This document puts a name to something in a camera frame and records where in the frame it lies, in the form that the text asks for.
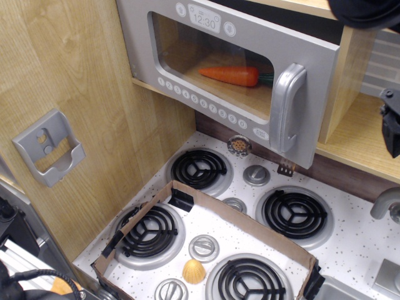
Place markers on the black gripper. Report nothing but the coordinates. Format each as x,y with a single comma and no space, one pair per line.
390,122

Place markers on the silver microwave door handle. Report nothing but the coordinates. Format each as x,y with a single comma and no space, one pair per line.
284,90

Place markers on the grey toy microwave door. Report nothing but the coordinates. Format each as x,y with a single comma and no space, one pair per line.
168,41

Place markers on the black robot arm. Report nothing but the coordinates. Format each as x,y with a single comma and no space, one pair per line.
374,15

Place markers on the grey toy faucet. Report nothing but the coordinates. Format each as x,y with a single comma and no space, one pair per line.
388,200

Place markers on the hanging toy spatula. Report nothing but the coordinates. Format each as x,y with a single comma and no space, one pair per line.
286,167

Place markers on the back right black burner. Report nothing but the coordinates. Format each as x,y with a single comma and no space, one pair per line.
294,214

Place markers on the black burner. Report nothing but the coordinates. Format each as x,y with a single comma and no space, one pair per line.
294,214
249,278
153,235
199,168

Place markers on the back grey stove knob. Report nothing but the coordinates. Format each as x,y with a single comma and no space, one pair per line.
256,175

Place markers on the grey stove knob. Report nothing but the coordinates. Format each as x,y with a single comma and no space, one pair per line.
171,289
256,175
204,248

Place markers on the hanging toy strainer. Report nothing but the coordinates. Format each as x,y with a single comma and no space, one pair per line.
239,145

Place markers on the grey toy sink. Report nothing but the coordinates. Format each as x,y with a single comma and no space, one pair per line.
383,285

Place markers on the orange toy carrot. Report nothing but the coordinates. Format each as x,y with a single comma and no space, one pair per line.
246,76

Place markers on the middle small grey knob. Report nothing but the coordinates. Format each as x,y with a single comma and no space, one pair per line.
236,204

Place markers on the back left black burner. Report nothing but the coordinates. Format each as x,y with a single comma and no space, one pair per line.
199,168

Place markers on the front right black burner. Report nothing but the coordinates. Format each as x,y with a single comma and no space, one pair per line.
249,278

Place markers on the centre grey stove knob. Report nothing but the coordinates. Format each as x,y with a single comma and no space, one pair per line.
204,248

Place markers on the yellow ridged toy shell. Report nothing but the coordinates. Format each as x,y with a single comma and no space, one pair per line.
193,272

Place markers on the front left black burner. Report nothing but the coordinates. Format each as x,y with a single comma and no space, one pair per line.
153,235

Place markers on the front grey stove knob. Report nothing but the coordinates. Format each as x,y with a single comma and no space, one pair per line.
171,289

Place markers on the brown cardboard fence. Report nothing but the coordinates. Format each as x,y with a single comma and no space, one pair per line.
238,235

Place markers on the orange toy at bottom left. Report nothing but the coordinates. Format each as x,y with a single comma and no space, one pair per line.
61,287

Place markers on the grey wall phone holder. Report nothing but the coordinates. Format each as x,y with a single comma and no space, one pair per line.
41,139

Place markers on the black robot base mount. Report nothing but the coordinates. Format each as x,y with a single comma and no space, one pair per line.
15,228

